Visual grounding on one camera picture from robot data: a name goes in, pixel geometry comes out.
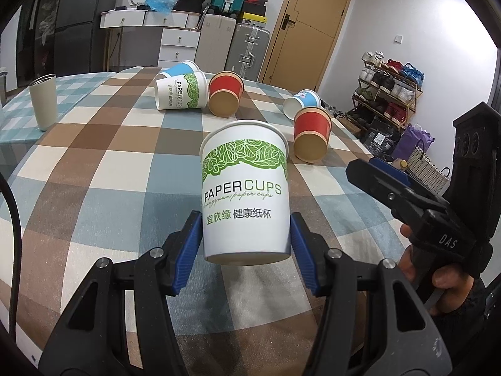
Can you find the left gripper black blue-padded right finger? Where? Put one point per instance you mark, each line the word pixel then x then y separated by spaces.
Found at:
pixel 373 322

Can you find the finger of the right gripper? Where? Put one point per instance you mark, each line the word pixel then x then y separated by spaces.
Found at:
pixel 401 176
pixel 405 205

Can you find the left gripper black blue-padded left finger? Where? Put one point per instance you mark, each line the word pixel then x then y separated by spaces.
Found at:
pixel 90 337

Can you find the white green-leaf paper cup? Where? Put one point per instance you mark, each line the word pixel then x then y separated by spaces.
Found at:
pixel 245 194

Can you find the red paper cup right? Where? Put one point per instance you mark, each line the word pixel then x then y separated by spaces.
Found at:
pixel 312 128

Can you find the red paper cup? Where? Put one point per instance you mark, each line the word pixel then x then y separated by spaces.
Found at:
pixel 312 128
pixel 225 91

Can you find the blue white paper cup right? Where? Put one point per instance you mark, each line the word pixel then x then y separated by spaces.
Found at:
pixel 297 102

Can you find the red paper cup centre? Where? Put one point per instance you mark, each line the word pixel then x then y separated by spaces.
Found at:
pixel 225 91

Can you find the blue paper cup far left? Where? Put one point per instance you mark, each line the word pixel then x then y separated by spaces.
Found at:
pixel 179 69

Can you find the person's right hand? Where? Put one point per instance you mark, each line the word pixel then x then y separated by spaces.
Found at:
pixel 460 292

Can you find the woven grey basket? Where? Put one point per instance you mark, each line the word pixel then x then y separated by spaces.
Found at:
pixel 423 169

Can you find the purple bag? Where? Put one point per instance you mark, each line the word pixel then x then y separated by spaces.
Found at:
pixel 412 137

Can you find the wooden shoe rack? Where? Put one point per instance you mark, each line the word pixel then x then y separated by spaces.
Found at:
pixel 388 89

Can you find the wooden door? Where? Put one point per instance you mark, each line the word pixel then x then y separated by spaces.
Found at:
pixel 302 44

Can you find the brown blue checked tablecloth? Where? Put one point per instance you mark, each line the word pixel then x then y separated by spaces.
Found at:
pixel 116 176

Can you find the silver aluminium suitcase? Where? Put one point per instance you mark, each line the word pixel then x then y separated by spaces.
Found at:
pixel 247 51

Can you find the stacked black shoe boxes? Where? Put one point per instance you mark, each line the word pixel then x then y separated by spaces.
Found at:
pixel 255 7

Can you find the beige suitcase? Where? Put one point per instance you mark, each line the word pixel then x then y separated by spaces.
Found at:
pixel 214 43

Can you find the teal checked tablecloth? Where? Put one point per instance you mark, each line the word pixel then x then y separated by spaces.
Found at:
pixel 26 117

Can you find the white drawer cabinet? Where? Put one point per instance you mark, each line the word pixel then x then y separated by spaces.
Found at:
pixel 177 45

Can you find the beige steel tumbler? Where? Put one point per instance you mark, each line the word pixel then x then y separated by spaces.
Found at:
pixel 44 101

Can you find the blue plastic bag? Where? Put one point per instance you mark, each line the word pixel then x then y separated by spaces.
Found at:
pixel 161 6

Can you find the black refrigerator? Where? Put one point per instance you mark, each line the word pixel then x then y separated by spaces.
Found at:
pixel 79 41

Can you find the white drawer desk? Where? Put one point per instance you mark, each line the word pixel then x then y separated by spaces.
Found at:
pixel 133 36

